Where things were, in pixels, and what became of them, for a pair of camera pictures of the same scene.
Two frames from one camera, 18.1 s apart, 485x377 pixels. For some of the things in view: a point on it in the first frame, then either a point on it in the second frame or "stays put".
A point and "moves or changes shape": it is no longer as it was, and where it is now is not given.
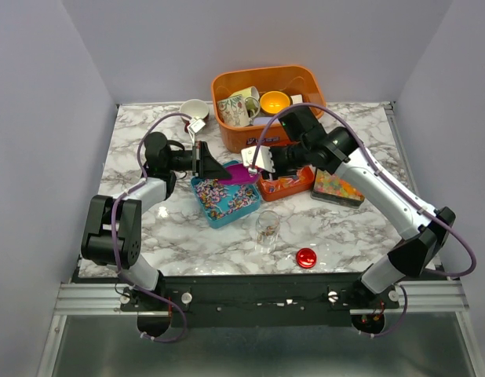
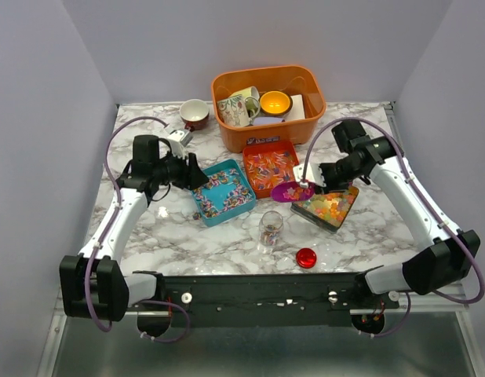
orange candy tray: (300, 180) moves or changes shape
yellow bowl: (273, 102) stays put
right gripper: (273, 151) to (330, 185)
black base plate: (262, 301) stays put
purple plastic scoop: (240, 174) to (292, 192)
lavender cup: (264, 120) stays put
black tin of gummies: (330, 188) moves or changes shape
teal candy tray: (221, 203) stays put
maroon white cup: (193, 107) stays put
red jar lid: (306, 258) stays put
